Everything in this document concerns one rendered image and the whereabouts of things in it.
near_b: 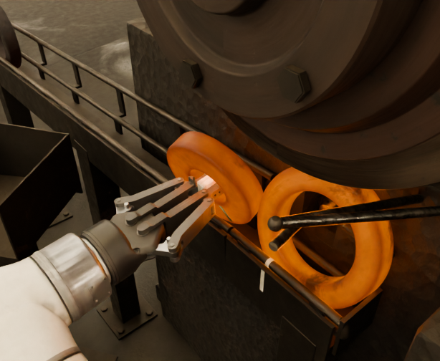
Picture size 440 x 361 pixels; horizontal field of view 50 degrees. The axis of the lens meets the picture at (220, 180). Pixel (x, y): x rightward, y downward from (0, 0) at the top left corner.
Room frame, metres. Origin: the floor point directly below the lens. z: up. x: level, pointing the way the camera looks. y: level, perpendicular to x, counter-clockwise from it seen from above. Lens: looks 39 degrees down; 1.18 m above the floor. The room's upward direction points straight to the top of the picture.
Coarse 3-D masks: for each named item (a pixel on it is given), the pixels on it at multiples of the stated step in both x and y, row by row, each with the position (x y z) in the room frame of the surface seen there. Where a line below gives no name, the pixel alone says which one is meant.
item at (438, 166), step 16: (224, 112) 0.48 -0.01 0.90; (240, 128) 0.46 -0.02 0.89; (272, 144) 0.42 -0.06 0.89; (432, 144) 0.29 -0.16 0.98; (288, 160) 0.40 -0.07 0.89; (304, 160) 0.38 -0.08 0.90; (320, 160) 0.37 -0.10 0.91; (336, 160) 0.35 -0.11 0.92; (352, 160) 0.34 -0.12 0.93; (368, 160) 0.33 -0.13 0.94; (384, 160) 0.32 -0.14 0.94; (400, 160) 0.31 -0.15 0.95; (416, 160) 0.30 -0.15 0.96; (432, 160) 0.29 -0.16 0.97; (320, 176) 0.37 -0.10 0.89; (336, 176) 0.35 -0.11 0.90; (352, 176) 0.34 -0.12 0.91; (368, 176) 0.33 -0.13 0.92; (384, 176) 0.32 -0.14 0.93; (400, 176) 0.31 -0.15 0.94; (416, 176) 0.30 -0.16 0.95; (432, 176) 0.29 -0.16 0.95
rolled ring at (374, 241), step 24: (288, 168) 0.47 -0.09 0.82; (264, 192) 0.48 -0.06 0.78; (288, 192) 0.46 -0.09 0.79; (336, 192) 0.42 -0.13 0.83; (360, 192) 0.41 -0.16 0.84; (264, 216) 0.47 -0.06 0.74; (264, 240) 0.45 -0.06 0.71; (288, 240) 0.45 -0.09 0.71; (360, 240) 0.38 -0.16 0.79; (384, 240) 0.37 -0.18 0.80; (288, 264) 0.42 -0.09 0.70; (360, 264) 0.36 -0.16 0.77; (384, 264) 0.36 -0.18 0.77; (312, 288) 0.38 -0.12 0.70; (336, 288) 0.37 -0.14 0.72; (360, 288) 0.35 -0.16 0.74
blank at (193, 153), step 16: (176, 144) 0.53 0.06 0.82; (192, 144) 0.51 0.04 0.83; (208, 144) 0.51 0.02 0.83; (176, 160) 0.54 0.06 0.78; (192, 160) 0.51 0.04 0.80; (208, 160) 0.49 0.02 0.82; (224, 160) 0.49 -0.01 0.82; (240, 160) 0.49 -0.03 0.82; (176, 176) 0.56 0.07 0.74; (224, 176) 0.48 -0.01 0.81; (240, 176) 0.48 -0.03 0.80; (224, 192) 0.49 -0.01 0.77; (240, 192) 0.47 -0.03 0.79; (256, 192) 0.48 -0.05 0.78; (224, 208) 0.51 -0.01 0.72; (240, 208) 0.48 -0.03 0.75; (256, 208) 0.48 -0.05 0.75
